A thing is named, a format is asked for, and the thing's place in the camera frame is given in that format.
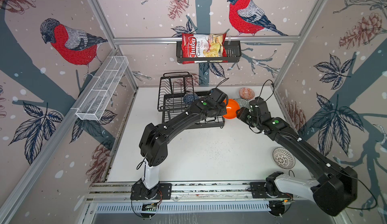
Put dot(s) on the black wire dish rack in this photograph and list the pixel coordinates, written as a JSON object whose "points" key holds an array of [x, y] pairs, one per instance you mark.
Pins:
{"points": [[170, 102]]}

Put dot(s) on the dark blue patterned bowl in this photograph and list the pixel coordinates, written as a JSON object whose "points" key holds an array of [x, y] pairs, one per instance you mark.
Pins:
{"points": [[190, 97]]}

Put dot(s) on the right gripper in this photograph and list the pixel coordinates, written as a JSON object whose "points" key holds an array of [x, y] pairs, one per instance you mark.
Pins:
{"points": [[242, 112]]}

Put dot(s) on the orange plastic bowl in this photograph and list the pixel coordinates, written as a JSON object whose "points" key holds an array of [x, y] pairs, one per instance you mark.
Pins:
{"points": [[231, 109]]}

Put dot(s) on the green patterned bowl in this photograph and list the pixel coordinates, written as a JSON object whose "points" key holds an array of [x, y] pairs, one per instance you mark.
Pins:
{"points": [[243, 103]]}

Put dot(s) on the red cassava chips bag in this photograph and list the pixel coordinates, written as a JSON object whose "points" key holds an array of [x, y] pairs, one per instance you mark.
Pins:
{"points": [[203, 46]]}

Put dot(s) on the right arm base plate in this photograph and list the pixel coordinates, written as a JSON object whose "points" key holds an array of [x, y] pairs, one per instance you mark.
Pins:
{"points": [[258, 190]]}

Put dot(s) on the white lattice patterned bowl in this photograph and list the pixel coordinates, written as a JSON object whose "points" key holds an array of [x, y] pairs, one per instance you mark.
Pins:
{"points": [[283, 158]]}

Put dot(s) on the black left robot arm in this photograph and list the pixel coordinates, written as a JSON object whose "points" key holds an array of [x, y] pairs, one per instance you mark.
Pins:
{"points": [[154, 141]]}

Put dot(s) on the white mesh wall shelf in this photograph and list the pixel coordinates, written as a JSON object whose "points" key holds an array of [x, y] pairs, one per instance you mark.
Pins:
{"points": [[98, 98]]}

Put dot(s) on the aluminium front rail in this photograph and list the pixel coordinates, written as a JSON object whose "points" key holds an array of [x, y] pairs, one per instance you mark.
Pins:
{"points": [[202, 191]]}

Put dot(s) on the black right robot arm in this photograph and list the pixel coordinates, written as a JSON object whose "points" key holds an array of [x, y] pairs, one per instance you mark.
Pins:
{"points": [[332, 188]]}

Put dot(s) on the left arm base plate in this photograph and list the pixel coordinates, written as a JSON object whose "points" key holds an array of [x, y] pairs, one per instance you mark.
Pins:
{"points": [[162, 191]]}

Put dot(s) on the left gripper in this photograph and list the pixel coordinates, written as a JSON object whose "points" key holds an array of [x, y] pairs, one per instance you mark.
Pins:
{"points": [[223, 109]]}

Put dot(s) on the black wall basket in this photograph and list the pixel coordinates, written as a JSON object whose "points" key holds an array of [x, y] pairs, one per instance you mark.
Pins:
{"points": [[232, 49]]}

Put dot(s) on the red patterned bowl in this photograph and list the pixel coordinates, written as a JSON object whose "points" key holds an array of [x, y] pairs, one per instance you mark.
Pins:
{"points": [[246, 93]]}

